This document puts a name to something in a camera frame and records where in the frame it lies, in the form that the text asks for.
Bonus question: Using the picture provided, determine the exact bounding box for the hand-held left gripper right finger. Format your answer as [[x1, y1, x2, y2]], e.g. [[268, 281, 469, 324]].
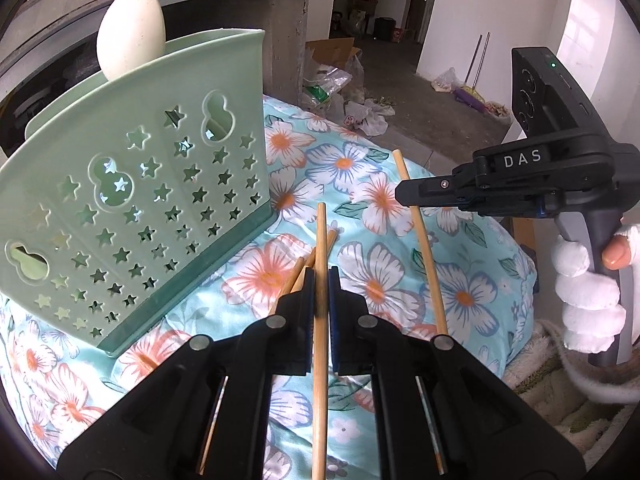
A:
[[327, 266, 586, 480]]

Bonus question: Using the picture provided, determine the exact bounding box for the grey concrete counter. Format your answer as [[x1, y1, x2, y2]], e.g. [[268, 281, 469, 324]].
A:
[[0, 0, 351, 106]]

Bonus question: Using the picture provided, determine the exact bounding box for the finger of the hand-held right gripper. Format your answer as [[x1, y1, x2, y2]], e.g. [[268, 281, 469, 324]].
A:
[[394, 161, 482, 214]]

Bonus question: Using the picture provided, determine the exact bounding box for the open cardboard box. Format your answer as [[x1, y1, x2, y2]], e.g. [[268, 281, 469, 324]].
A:
[[305, 36, 363, 70]]

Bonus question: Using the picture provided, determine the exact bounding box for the clear plastic bag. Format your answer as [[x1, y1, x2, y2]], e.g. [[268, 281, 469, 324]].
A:
[[432, 66, 467, 93]]

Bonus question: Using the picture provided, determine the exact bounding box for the green and white plastic bag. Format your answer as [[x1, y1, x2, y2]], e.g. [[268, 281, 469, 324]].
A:
[[301, 66, 353, 113]]

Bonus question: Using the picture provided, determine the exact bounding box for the broom with metal handle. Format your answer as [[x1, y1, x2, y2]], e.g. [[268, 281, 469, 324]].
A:
[[454, 32, 492, 109]]

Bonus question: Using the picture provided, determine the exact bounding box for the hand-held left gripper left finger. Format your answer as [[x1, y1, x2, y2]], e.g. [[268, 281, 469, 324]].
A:
[[57, 266, 317, 480]]

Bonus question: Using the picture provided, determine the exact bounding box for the floral teal blanket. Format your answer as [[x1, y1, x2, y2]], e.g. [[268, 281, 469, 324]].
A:
[[0, 95, 538, 480]]

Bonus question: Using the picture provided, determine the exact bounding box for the person's right hand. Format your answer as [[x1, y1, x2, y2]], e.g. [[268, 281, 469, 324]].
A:
[[552, 224, 640, 352]]

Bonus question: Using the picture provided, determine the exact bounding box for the green plastic utensil holder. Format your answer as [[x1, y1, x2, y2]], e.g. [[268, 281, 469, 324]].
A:
[[0, 29, 278, 359]]

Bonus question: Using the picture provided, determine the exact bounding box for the fluffy cream cloth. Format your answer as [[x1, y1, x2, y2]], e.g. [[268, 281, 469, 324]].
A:
[[500, 320, 640, 461]]

